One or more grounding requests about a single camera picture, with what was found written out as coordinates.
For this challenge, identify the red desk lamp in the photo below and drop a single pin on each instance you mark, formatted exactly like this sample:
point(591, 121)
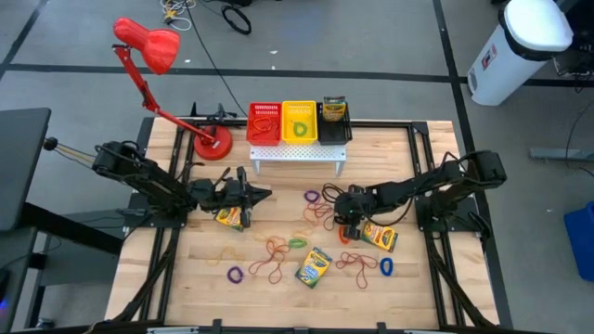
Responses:
point(213, 144)

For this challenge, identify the black plastic basket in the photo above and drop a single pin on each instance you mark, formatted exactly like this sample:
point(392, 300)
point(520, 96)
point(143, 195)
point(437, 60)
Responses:
point(334, 134)

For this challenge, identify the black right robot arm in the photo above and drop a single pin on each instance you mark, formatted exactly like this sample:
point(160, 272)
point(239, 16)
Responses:
point(417, 185)

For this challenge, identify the red plastic basket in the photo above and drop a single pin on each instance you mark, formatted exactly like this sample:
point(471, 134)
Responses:
point(269, 141)

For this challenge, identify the black side table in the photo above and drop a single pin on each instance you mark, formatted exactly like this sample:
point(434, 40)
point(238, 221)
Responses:
point(23, 162)

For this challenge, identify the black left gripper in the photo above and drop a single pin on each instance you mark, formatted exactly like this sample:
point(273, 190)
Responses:
point(232, 195)

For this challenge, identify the yellow green crayon box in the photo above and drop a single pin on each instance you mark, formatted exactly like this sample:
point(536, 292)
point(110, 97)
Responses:
point(229, 219)
point(334, 111)
point(313, 267)
point(381, 237)

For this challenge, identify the long red rubber band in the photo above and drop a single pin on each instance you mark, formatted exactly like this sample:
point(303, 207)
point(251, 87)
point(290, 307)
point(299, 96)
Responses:
point(274, 281)
point(256, 121)
point(320, 209)
point(253, 268)
point(341, 265)

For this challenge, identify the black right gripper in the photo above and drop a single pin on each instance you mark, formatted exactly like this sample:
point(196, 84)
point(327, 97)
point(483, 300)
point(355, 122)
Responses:
point(352, 206)

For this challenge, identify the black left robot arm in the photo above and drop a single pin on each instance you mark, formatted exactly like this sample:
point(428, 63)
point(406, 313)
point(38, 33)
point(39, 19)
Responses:
point(148, 178)

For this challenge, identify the blue storage bin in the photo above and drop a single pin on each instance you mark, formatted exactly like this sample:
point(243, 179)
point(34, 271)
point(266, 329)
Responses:
point(582, 241)

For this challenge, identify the yellow plastic basket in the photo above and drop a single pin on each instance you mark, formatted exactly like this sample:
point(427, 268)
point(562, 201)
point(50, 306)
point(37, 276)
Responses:
point(290, 137)

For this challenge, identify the white trash can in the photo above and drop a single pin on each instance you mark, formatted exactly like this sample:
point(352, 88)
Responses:
point(515, 60)

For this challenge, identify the yellow rubber band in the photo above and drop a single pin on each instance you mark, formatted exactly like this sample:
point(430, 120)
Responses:
point(227, 250)

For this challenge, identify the orange rubber band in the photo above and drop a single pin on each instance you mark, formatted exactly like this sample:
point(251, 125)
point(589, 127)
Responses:
point(278, 245)

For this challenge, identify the white perforated riser shelf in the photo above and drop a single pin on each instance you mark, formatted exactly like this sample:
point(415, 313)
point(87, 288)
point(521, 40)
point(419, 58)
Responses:
point(297, 153)

